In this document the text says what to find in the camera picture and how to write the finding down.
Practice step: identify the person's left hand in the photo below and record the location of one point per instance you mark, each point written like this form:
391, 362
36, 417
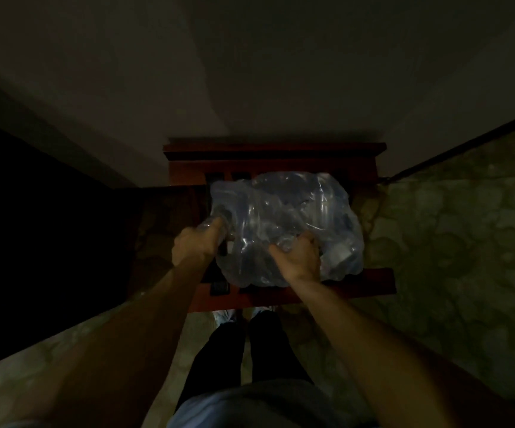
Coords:
194, 246

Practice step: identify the person's left fingers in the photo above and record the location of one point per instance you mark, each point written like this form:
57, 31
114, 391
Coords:
216, 228

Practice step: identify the person's black trousers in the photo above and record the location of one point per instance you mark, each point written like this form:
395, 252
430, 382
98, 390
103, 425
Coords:
244, 356

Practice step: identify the red wooden chair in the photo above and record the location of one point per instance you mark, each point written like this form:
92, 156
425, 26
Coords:
284, 173

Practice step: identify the clear plastic bag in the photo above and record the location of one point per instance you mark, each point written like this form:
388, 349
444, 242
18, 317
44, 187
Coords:
284, 222

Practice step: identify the person's white shoe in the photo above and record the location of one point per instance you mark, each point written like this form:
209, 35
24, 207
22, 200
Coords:
224, 315
264, 311

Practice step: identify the person's right hand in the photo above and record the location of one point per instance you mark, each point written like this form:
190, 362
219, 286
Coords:
299, 259

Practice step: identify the person's right forearm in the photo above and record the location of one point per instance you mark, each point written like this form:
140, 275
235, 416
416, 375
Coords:
400, 361

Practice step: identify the person's right fingers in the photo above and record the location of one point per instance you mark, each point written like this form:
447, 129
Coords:
291, 245

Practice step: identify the person's grey shirt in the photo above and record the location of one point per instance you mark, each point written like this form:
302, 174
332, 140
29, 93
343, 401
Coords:
257, 407

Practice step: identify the person's left forearm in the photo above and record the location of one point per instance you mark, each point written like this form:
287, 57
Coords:
115, 343

